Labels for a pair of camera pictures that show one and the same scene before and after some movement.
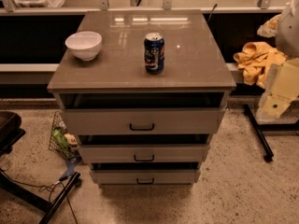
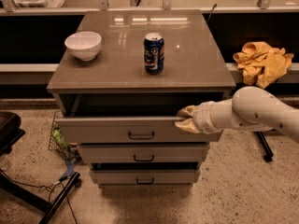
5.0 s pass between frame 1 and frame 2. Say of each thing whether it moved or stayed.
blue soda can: stayed
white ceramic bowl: stayed
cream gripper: moved
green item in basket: stayed
